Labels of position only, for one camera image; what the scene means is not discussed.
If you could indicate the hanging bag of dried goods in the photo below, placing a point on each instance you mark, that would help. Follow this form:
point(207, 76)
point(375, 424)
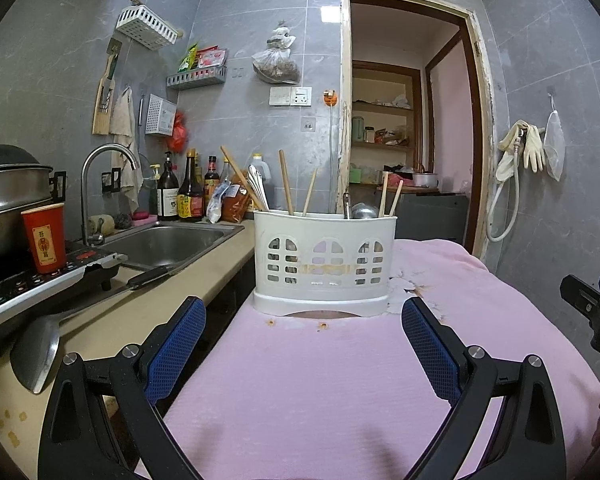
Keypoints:
point(277, 66)

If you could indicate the black wall holder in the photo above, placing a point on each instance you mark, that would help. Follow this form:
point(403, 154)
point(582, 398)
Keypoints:
point(111, 181)

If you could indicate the white mesh bag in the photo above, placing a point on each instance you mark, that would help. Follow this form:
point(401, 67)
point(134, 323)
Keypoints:
point(554, 147)

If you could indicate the metal spoon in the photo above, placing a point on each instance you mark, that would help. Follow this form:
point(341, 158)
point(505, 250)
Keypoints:
point(365, 211)
point(346, 206)

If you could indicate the black pot lid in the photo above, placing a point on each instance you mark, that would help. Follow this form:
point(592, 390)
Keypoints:
point(5, 152)

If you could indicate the pink sponge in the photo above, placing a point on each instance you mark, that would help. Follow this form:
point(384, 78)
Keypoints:
point(144, 217)

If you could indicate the red paper cup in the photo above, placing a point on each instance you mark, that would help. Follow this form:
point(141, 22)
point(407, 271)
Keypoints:
point(44, 237)

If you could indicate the white wall socket plate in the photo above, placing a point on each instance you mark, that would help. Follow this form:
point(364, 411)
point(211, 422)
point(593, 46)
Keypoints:
point(301, 96)

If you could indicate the red snack packet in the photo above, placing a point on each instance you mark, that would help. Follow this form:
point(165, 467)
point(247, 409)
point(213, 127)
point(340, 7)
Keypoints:
point(211, 57)

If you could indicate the steel kitchen faucet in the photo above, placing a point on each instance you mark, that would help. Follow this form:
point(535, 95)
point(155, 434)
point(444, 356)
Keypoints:
point(86, 190)

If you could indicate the steel wool scrubber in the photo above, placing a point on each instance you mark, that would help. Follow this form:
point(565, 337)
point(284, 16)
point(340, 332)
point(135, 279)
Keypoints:
point(123, 220)

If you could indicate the worn wooden door frame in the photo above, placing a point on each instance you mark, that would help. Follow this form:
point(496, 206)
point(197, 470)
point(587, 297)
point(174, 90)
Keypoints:
point(346, 110)

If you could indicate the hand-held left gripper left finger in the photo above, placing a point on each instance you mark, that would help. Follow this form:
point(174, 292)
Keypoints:
point(177, 345)

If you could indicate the white hanging chopstick basket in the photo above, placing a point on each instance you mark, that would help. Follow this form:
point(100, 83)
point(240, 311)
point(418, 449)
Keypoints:
point(160, 115)

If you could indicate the dark soy sauce bottle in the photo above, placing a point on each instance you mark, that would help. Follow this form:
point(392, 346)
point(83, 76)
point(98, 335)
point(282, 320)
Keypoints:
point(190, 197)

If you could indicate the dark grey cabinet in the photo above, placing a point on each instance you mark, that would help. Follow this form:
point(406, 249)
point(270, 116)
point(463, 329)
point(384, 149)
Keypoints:
point(435, 220)

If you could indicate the hanging steel rod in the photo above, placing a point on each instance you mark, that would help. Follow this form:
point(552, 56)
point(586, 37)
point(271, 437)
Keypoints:
point(141, 110)

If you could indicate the small red label bottle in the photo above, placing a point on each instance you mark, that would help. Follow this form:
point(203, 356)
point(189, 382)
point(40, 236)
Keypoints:
point(211, 180)

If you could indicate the grey wall shelf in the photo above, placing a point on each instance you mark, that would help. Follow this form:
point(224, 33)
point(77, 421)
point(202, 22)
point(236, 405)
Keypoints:
point(197, 79)

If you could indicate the wooden chopstick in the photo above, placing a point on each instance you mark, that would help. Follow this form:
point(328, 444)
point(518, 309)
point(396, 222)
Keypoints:
point(310, 192)
point(240, 177)
point(286, 185)
point(383, 195)
point(397, 199)

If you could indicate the white blue plastic bag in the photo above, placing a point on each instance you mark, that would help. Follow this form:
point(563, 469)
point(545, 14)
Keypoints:
point(217, 205)

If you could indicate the small grey wall socket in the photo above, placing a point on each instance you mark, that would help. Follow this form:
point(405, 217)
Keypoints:
point(309, 124)

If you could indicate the green snack packet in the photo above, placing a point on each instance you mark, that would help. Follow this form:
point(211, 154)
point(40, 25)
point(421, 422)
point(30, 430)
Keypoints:
point(187, 59)

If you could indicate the red plastic bag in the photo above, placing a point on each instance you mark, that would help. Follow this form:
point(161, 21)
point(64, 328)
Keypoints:
point(177, 135)

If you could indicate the white wall switch plate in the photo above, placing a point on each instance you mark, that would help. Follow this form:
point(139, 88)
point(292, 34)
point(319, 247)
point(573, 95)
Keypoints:
point(280, 96)

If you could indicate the steel kitchen sink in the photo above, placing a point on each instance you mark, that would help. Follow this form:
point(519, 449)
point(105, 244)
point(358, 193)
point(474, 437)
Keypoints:
point(170, 245)

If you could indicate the beige loofah scrubber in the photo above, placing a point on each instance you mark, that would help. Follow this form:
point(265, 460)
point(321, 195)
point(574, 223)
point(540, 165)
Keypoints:
point(100, 225)

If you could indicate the brown pump bottle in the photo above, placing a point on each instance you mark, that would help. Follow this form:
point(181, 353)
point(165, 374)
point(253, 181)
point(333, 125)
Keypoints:
point(167, 195)

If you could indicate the pink table cloth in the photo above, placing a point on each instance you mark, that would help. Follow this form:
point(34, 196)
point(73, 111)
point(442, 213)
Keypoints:
point(310, 390)

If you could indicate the cream rubber glove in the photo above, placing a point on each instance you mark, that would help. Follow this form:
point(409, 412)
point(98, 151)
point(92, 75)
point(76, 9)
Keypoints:
point(534, 147)
point(509, 152)

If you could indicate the clear oil jug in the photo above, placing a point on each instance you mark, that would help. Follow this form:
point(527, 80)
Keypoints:
point(262, 167)

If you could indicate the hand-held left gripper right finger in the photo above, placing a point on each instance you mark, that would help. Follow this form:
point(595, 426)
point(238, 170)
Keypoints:
point(430, 350)

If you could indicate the beige hanging rag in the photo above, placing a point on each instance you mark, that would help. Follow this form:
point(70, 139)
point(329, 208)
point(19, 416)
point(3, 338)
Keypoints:
point(122, 112)
point(130, 180)

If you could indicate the black induction cooker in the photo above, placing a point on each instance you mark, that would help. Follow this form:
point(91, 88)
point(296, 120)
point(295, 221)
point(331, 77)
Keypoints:
point(45, 290)

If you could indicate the clear yellow cap bottle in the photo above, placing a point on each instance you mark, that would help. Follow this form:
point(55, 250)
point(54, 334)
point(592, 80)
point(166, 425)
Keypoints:
point(225, 170)

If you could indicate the wooden shelf unit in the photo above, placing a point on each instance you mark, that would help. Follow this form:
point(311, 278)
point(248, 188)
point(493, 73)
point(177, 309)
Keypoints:
point(385, 110)

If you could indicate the white slotted wall basket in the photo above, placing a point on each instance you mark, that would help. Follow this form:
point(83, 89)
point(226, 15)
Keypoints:
point(145, 26)

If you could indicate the steel steamer pot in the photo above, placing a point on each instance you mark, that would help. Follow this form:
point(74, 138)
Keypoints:
point(10, 190)

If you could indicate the white plastic utensil holder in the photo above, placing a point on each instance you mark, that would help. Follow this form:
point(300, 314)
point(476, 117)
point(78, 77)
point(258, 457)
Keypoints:
point(325, 260)

